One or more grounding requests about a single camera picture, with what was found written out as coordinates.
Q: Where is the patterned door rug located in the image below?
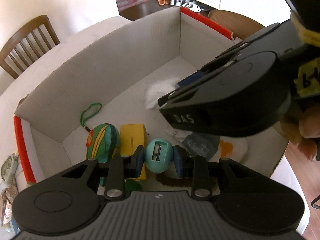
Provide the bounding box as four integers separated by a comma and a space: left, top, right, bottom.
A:
116, 0, 153, 12

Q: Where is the yellow small box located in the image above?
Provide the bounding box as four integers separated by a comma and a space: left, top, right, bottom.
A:
120, 124, 147, 181

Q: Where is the row of shoes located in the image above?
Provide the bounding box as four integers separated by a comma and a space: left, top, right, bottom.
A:
170, 0, 202, 13

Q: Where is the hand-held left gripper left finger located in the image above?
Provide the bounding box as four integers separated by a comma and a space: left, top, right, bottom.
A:
37, 145, 145, 201

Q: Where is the teal egg pencil sharpener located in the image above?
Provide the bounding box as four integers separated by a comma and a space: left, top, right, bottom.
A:
144, 138, 174, 174

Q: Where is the green striped pouch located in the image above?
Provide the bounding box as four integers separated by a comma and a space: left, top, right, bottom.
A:
80, 102, 121, 188

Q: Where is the wooden curved-back chair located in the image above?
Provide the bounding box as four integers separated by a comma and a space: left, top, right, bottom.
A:
207, 10, 266, 40

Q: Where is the wooden slat-back chair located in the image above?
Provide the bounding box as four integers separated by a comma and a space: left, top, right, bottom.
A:
0, 15, 60, 79

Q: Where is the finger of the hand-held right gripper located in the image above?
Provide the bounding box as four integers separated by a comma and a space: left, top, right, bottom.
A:
157, 73, 213, 108
199, 22, 281, 74

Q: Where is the mint correction tape dispenser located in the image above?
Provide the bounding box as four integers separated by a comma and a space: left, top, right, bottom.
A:
0, 152, 19, 188

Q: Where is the white plastic bag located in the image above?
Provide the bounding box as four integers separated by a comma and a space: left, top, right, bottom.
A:
145, 77, 181, 111

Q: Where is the person's right hand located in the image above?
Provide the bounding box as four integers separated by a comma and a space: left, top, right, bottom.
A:
274, 97, 320, 162

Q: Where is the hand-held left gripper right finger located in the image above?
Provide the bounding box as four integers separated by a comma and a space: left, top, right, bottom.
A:
173, 145, 272, 201

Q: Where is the green fuzzy toy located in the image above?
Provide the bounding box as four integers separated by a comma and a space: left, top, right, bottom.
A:
125, 180, 143, 193

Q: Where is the red cardboard box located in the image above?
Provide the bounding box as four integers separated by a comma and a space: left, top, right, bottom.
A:
14, 6, 289, 183

